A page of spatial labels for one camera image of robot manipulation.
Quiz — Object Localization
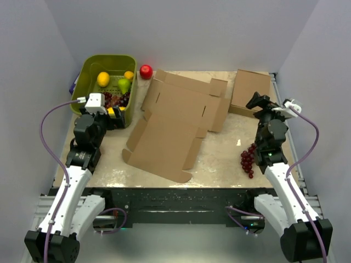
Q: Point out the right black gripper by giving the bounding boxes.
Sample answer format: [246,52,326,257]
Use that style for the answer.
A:
[245,92,288,146]

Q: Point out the small orange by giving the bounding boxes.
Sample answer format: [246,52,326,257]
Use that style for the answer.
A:
[123,71,134,82]

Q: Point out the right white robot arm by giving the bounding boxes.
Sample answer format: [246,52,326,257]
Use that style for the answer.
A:
[244,92,333,262]

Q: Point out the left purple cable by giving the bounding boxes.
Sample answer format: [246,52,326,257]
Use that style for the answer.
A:
[39,98,88,263]

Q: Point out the red grapes on table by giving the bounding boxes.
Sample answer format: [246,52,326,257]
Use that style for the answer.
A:
[240,143,256,179]

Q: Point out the cardboard paper box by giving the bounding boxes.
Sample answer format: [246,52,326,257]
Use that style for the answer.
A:
[122,70,230,183]

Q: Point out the purple cable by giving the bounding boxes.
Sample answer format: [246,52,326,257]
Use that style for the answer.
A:
[285,106,329,263]
[39,98,88,263]

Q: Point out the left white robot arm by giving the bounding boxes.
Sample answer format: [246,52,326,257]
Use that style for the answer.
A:
[24,109,127,262]

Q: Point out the yellow lemon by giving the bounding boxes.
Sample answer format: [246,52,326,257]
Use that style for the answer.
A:
[97,72,110,88]

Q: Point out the green plastic basket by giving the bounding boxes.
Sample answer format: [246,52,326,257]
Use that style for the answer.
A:
[72,54,137,129]

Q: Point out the purple white booklet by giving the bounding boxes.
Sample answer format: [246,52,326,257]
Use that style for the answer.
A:
[69,74,80,95]

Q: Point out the yellow mango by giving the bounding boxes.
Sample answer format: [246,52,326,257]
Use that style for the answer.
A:
[107,106,126,114]

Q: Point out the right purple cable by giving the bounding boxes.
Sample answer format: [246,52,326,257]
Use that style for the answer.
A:
[285,106,329,263]

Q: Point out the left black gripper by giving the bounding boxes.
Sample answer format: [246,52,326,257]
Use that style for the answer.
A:
[80,106,125,147]

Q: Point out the red apple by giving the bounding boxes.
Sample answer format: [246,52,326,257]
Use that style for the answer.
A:
[139,64,153,79]

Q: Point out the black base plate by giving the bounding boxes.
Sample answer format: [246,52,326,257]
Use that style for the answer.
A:
[48,187,305,233]

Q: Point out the dark grapes in basket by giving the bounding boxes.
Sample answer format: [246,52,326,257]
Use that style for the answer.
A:
[103,92,130,109]

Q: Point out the right aluminium rail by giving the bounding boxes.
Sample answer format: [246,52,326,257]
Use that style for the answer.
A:
[268,72,337,263]

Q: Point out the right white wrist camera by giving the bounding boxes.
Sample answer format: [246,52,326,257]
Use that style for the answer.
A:
[272,99,302,119]

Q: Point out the large folded cardboard box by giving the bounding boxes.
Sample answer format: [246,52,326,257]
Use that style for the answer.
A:
[229,70,271,118]

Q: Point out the green pear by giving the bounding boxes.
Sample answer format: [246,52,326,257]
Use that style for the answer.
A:
[117,78,131,95]

